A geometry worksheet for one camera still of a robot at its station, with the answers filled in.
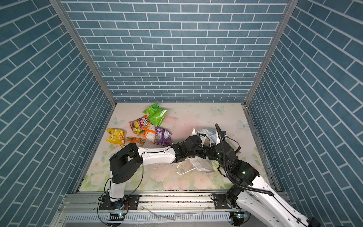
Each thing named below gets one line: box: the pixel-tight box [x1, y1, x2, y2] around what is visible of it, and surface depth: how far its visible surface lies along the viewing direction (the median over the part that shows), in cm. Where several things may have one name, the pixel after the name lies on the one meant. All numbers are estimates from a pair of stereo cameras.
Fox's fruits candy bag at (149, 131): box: [140, 123, 156, 145], surface depth 99 cm
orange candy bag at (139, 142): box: [126, 136, 147, 148], surface depth 98 cm
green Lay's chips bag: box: [142, 100, 169, 127], surface depth 106 cm
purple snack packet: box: [155, 126, 173, 147], surface depth 98 cm
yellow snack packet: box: [105, 128, 127, 146], surface depth 96 cm
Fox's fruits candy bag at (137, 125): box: [128, 114, 150, 135], surface depth 104 cm
